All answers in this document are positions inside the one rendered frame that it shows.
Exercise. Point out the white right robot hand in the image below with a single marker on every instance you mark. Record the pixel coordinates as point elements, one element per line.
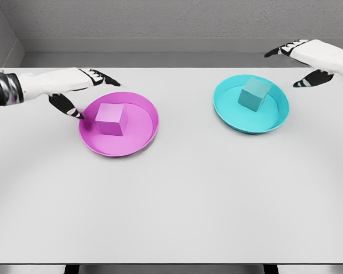
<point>317,52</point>

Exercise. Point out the cyan cube block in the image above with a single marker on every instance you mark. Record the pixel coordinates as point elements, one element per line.
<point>253,95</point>

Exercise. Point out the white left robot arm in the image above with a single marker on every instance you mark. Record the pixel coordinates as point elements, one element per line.
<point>14,85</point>

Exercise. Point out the magenta plate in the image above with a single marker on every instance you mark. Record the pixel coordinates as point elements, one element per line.
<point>137,137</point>

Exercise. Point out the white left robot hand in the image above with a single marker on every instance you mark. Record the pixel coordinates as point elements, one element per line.
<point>71,78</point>

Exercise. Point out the cyan plate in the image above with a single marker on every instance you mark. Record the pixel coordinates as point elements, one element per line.
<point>274,120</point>

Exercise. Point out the magenta cube block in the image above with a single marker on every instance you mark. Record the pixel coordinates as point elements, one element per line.
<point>111,120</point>

